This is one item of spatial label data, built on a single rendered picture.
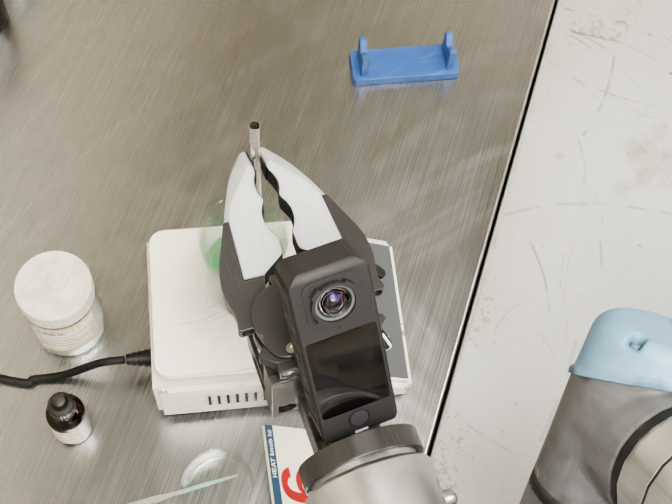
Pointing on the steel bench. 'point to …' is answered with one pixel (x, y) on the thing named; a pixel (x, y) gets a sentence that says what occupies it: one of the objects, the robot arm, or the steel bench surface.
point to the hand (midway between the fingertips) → (256, 162)
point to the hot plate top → (191, 313)
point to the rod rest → (404, 63)
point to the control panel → (387, 304)
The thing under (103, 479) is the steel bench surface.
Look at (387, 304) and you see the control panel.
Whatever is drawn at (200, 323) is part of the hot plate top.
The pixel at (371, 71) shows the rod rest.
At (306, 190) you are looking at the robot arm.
